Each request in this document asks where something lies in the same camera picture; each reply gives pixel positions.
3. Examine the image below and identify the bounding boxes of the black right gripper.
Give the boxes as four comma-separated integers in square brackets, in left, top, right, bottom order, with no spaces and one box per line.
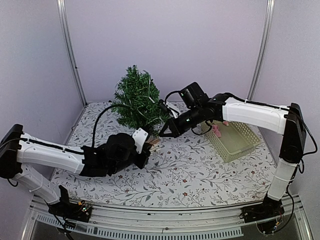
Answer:
[159,105,204,138]

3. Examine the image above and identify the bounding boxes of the cream balloon ornament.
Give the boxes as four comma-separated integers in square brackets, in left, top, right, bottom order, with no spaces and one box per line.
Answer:
[147,138,161,152]

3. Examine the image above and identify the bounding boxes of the small green christmas tree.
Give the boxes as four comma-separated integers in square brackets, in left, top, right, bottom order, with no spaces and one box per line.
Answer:
[110,65,172,137]

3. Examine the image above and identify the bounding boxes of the clear string light garland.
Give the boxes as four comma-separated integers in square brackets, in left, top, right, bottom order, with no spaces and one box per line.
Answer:
[116,65,171,126]

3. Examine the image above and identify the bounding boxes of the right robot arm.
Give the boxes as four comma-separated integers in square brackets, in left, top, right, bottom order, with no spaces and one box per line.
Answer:
[159,82,306,218]

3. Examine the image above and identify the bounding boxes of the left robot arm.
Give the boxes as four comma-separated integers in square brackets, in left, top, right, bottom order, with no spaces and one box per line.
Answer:
[0,124,152,217]

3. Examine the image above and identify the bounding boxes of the floral patterned table mat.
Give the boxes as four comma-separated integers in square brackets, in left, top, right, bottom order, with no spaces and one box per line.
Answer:
[51,101,282,209]

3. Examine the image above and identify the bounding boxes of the pink bow ornament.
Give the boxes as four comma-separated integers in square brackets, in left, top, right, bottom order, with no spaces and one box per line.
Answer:
[212,121,230,138]

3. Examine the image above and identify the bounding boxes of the cream perforated plastic basket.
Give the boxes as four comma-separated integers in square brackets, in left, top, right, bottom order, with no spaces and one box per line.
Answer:
[200,121,261,163]

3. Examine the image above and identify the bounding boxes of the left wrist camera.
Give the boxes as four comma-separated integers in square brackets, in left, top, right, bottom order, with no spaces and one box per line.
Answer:
[131,128,148,154]

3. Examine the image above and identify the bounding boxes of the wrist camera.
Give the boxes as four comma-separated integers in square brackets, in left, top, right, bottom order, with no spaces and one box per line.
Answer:
[158,99,181,119]
[131,128,148,154]

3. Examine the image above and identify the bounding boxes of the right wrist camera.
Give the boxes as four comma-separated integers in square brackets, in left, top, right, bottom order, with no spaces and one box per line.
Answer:
[158,99,181,119]

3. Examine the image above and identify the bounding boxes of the left black cable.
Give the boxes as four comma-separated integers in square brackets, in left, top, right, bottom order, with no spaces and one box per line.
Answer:
[91,103,131,148]

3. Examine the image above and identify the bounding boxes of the black cable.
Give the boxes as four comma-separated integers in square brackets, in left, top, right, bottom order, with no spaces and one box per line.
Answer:
[164,90,186,103]
[91,103,131,148]

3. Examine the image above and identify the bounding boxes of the right black cable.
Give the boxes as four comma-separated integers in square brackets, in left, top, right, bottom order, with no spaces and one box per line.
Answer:
[164,90,186,103]

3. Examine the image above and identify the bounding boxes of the front aluminium rail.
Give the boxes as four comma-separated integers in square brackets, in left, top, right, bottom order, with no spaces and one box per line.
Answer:
[20,194,316,240]

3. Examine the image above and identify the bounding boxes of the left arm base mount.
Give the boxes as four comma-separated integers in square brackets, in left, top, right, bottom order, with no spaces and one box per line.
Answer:
[48,185,92,223]

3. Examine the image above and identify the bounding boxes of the right aluminium frame post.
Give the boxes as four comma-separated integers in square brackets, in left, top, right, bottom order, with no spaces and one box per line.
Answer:
[247,0,276,100]

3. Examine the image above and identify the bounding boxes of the aluminium frame post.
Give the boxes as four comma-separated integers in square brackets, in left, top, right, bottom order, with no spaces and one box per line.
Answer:
[56,0,88,107]
[247,0,276,100]

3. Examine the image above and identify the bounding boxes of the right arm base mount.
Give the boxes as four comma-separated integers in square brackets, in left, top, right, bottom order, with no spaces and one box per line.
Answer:
[239,196,285,235]

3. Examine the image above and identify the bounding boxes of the left aluminium frame post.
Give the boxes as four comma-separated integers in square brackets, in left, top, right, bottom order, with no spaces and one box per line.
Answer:
[56,0,88,107]

